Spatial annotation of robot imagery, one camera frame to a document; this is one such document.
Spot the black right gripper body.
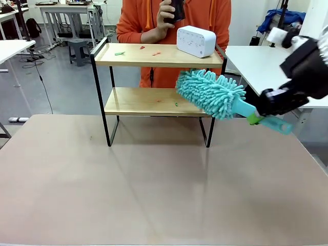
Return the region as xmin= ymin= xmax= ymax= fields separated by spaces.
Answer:
xmin=278 ymin=57 xmax=328 ymax=100

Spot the teal microfibre duster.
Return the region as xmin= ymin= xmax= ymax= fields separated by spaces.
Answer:
xmin=175 ymin=68 xmax=293 ymax=136

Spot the black handheld object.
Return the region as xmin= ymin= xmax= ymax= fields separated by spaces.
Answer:
xmin=163 ymin=0 xmax=186 ymax=25

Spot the person's right forearm orange sleeve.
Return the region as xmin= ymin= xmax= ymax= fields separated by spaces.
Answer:
xmin=116 ymin=19 xmax=159 ymax=44

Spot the black metal wooden shelf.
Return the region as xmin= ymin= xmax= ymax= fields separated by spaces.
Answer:
xmin=90 ymin=37 xmax=228 ymax=149

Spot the person's right hand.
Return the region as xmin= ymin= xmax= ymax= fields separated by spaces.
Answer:
xmin=141 ymin=0 xmax=178 ymax=44

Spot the large white table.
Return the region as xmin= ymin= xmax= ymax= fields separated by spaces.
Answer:
xmin=225 ymin=45 xmax=328 ymax=90

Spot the white connector block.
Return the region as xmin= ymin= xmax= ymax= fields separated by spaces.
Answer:
xmin=266 ymin=27 xmax=284 ymax=43

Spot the blue cloth pile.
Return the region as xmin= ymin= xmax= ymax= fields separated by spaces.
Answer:
xmin=257 ymin=9 xmax=307 ymax=34

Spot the white rectangular box device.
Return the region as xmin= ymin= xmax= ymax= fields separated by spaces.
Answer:
xmin=176 ymin=25 xmax=217 ymax=58

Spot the person in orange hoodie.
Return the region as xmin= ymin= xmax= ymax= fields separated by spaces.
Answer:
xmin=116 ymin=0 xmax=232 ymax=88

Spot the grey plastic stool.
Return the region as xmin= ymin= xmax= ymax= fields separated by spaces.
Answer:
xmin=67 ymin=38 xmax=92 ymax=67

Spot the black backpack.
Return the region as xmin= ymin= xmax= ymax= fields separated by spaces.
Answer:
xmin=25 ymin=18 xmax=42 ymax=39

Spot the black tripod pole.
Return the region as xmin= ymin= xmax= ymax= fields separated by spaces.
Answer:
xmin=15 ymin=0 xmax=32 ymax=43

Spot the white desk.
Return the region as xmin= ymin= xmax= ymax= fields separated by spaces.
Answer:
xmin=0 ymin=39 xmax=36 ymax=88

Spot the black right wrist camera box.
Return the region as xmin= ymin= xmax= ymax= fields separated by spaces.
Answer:
xmin=279 ymin=38 xmax=321 ymax=79

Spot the white metal frame table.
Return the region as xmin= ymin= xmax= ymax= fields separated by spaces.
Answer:
xmin=38 ymin=2 xmax=106 ymax=49

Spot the black floor cable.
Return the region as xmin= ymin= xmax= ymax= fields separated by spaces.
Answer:
xmin=32 ymin=51 xmax=54 ymax=115

